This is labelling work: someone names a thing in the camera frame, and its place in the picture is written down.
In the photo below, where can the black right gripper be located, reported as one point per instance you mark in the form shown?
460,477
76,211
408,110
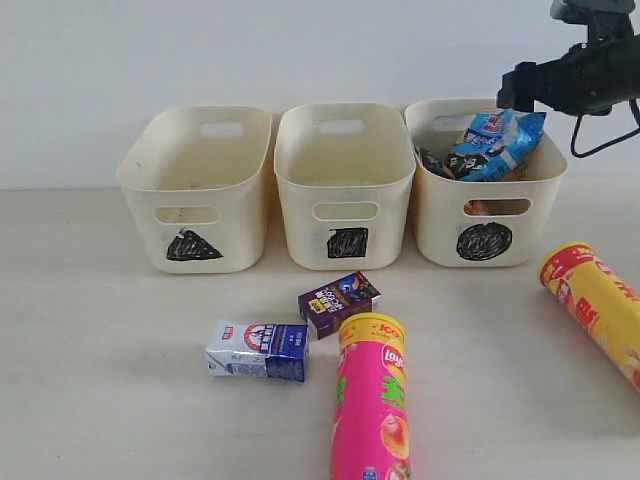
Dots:
588,79

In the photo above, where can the blue noodle snack bag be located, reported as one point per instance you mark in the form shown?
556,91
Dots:
495,144

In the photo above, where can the black orange snack bag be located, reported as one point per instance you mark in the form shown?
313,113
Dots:
433,164

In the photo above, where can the purple drink carton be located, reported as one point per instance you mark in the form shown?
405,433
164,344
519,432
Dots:
325,308

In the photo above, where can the white blue milk carton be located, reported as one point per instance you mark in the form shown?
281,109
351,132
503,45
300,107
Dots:
264,350

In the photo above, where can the cream bin with circle mark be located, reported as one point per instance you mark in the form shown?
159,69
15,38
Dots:
477,224

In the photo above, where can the yellow Lays chips can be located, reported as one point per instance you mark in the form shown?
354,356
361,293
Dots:
604,305

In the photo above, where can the cream bin with square mark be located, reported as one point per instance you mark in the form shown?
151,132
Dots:
344,173

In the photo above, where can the cream bin with triangle mark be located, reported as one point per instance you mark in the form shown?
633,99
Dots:
196,185

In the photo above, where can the pink Lays chips can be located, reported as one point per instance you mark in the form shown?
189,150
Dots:
370,436

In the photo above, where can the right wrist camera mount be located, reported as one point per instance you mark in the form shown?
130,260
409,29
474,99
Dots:
606,20

